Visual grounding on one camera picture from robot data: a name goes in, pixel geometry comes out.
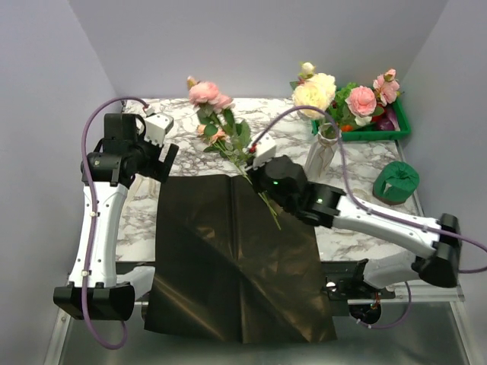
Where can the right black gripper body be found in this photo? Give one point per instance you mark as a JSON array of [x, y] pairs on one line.
[[259, 179]]

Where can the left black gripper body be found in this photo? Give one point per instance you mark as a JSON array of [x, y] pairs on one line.
[[146, 153]]

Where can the cream ribbon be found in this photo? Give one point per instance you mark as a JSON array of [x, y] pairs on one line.
[[143, 187]]

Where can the large pink rose stem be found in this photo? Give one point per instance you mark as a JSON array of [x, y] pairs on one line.
[[214, 107]]

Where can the cream rose stem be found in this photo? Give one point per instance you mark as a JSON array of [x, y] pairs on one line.
[[313, 88]]

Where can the black wrapping paper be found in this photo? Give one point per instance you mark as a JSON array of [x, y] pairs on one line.
[[226, 270]]

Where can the small peach rose stem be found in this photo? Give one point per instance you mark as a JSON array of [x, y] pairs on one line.
[[228, 146]]

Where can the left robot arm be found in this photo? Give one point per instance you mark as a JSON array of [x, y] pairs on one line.
[[94, 289]]

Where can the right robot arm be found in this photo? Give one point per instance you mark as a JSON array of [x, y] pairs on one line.
[[431, 252]]

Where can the white ribbed vase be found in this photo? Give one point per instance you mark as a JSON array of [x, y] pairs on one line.
[[325, 134]]

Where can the jute twine on vase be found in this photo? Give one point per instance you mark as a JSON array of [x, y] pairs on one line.
[[324, 156]]

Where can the toy lettuce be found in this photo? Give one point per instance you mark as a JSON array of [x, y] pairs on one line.
[[341, 95]]

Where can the green plastic bin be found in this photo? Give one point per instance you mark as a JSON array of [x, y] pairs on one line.
[[367, 132]]

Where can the green rolled cloth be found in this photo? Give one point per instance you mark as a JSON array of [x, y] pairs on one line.
[[396, 183]]

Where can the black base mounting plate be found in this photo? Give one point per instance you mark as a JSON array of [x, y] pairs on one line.
[[349, 297]]

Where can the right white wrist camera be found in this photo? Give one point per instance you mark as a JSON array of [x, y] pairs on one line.
[[260, 152]]

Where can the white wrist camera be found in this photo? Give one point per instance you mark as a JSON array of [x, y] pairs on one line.
[[157, 127], [260, 152]]

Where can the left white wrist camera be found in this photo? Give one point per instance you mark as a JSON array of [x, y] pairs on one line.
[[157, 127]]

